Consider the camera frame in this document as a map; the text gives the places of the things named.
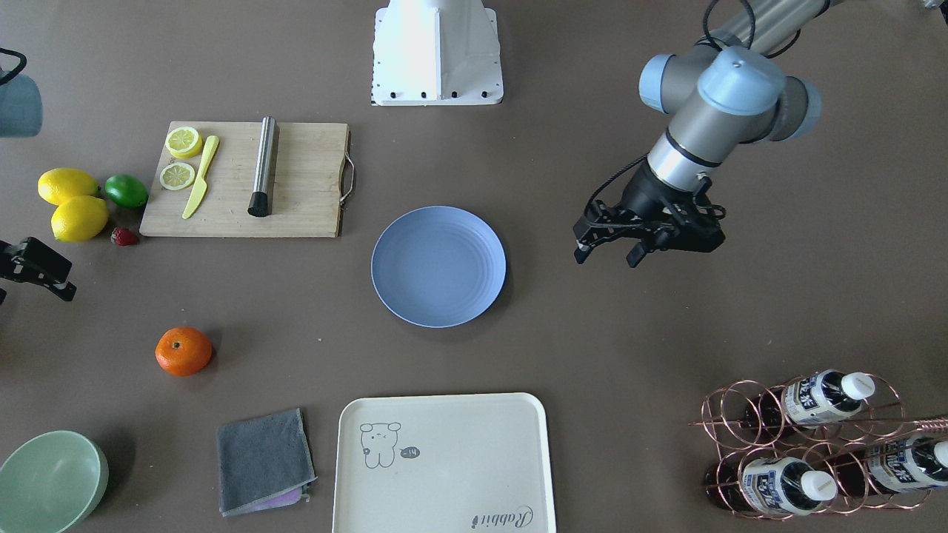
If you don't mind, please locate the green bowl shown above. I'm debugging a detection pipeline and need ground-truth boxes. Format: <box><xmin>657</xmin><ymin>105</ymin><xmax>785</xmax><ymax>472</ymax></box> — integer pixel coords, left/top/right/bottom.
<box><xmin>1</xmin><ymin>431</ymin><xmax>110</xmax><ymax>532</ymax></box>

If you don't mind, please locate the orange fruit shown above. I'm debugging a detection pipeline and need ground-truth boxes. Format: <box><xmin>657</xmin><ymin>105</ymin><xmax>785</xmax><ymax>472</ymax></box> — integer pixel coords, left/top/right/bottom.
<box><xmin>153</xmin><ymin>326</ymin><xmax>213</xmax><ymax>377</ymax></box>

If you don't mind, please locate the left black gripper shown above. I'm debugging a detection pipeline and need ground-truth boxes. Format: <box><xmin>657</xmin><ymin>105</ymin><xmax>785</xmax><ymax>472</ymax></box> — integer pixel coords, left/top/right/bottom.
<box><xmin>573</xmin><ymin>159</ymin><xmax>726</xmax><ymax>269</ymax></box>

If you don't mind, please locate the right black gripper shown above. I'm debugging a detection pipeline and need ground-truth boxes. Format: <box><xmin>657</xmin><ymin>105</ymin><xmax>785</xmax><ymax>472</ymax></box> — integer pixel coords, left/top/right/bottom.
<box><xmin>1</xmin><ymin>237</ymin><xmax>77</xmax><ymax>301</ymax></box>

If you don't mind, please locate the cream rabbit tray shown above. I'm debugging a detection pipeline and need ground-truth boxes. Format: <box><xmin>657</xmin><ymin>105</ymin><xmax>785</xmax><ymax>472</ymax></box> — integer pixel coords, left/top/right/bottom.
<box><xmin>332</xmin><ymin>392</ymin><xmax>558</xmax><ymax>532</ymax></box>

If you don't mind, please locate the blue plate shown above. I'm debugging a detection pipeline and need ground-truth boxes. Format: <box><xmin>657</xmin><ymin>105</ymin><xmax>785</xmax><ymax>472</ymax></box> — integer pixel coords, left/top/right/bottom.
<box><xmin>370</xmin><ymin>205</ymin><xmax>507</xmax><ymax>329</ymax></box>

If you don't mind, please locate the yellow lemon near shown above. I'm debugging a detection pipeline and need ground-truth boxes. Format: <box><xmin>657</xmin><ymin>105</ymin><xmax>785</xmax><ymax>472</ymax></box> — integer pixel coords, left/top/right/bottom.
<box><xmin>50</xmin><ymin>195</ymin><xmax>109</xmax><ymax>242</ymax></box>

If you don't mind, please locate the grey folded cloth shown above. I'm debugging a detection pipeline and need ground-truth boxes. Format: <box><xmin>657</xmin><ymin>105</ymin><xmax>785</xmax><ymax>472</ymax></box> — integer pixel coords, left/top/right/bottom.
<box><xmin>216</xmin><ymin>407</ymin><xmax>318</xmax><ymax>518</ymax></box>

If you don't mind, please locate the lemon slice lower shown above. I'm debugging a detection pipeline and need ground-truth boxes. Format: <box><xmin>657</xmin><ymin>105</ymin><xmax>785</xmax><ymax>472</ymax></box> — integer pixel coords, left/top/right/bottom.
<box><xmin>158</xmin><ymin>162</ymin><xmax>196</xmax><ymax>191</ymax></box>

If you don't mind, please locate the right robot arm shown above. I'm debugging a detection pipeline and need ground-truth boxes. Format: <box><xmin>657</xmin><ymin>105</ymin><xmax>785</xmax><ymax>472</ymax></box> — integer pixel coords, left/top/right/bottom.
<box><xmin>1</xmin><ymin>71</ymin><xmax>76</xmax><ymax>301</ymax></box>

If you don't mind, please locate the yellow lemon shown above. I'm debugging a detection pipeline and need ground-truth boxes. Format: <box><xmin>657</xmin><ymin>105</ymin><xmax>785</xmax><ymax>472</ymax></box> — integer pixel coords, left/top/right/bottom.
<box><xmin>37</xmin><ymin>167</ymin><xmax>99</xmax><ymax>206</ymax></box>
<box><xmin>50</xmin><ymin>195</ymin><xmax>109</xmax><ymax>242</ymax></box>

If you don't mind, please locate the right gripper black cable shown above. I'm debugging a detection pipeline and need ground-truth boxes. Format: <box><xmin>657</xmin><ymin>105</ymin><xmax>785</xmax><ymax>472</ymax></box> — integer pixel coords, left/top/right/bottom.
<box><xmin>0</xmin><ymin>47</ymin><xmax>28</xmax><ymax>86</ymax></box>

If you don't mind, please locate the copper wire bottle rack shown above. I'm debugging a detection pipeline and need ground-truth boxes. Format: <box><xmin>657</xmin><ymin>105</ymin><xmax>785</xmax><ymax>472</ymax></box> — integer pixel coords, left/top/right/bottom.
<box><xmin>698</xmin><ymin>372</ymin><xmax>946</xmax><ymax>520</ymax></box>

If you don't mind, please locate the tea bottle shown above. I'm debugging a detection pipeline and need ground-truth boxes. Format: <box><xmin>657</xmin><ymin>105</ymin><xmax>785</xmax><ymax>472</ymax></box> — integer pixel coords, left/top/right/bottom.
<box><xmin>741</xmin><ymin>369</ymin><xmax>876</xmax><ymax>435</ymax></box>
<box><xmin>704</xmin><ymin>457</ymin><xmax>838</xmax><ymax>519</ymax></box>
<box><xmin>829</xmin><ymin>435</ymin><xmax>947</xmax><ymax>497</ymax></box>

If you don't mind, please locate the yellow lemon far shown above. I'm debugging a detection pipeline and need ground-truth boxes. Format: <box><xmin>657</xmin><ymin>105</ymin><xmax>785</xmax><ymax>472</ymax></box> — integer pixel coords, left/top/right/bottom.
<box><xmin>37</xmin><ymin>167</ymin><xmax>99</xmax><ymax>206</ymax></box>

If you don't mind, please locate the lemon half upper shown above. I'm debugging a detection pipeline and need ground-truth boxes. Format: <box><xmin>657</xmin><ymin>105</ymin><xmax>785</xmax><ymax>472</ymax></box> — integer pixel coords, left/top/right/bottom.
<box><xmin>164</xmin><ymin>126</ymin><xmax>204</xmax><ymax>159</ymax></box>

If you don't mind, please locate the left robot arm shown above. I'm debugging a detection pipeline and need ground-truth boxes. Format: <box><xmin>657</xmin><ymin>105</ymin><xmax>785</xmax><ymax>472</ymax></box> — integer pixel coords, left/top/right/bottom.
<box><xmin>573</xmin><ymin>1</ymin><xmax>834</xmax><ymax>267</ymax></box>

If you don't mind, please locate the red strawberry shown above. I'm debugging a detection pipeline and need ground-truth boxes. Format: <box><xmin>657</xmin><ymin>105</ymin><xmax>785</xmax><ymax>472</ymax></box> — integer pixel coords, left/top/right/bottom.
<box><xmin>110</xmin><ymin>227</ymin><xmax>140</xmax><ymax>247</ymax></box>

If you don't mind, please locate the steel muddler black tip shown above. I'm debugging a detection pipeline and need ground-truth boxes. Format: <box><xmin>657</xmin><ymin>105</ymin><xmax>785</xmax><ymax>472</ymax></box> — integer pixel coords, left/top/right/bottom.
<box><xmin>247</xmin><ymin>115</ymin><xmax>280</xmax><ymax>217</ymax></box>

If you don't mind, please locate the green lime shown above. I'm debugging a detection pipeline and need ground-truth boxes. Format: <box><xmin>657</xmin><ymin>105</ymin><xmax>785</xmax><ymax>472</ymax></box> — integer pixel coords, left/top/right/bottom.
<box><xmin>104</xmin><ymin>173</ymin><xmax>149</xmax><ymax>209</ymax></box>

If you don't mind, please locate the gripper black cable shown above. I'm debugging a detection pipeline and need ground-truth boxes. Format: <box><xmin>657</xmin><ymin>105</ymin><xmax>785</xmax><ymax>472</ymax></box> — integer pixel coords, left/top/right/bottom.
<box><xmin>0</xmin><ymin>47</ymin><xmax>28</xmax><ymax>86</ymax></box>
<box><xmin>584</xmin><ymin>0</ymin><xmax>756</xmax><ymax>223</ymax></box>

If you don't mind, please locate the tea bottle upper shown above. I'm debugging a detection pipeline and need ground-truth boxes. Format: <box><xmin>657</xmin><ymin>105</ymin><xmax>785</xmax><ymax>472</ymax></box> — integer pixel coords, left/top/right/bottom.
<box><xmin>741</xmin><ymin>369</ymin><xmax>876</xmax><ymax>435</ymax></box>

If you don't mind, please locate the yellow plastic knife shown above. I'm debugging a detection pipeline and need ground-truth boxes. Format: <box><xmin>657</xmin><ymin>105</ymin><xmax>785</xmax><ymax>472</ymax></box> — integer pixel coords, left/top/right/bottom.
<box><xmin>181</xmin><ymin>135</ymin><xmax>220</xmax><ymax>220</ymax></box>

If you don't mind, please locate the bamboo cutting board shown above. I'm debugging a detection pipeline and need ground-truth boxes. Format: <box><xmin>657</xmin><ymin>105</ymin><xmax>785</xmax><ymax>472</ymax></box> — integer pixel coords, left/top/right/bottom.
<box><xmin>139</xmin><ymin>121</ymin><xmax>352</xmax><ymax>238</ymax></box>

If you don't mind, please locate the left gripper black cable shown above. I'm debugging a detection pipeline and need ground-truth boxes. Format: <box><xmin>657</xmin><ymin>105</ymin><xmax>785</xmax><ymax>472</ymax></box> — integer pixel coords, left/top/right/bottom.
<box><xmin>584</xmin><ymin>0</ymin><xmax>756</xmax><ymax>223</ymax></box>

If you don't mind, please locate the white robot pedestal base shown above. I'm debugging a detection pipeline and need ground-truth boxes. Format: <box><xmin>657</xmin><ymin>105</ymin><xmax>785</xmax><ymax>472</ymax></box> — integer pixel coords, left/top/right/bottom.
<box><xmin>370</xmin><ymin>1</ymin><xmax>504</xmax><ymax>106</ymax></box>

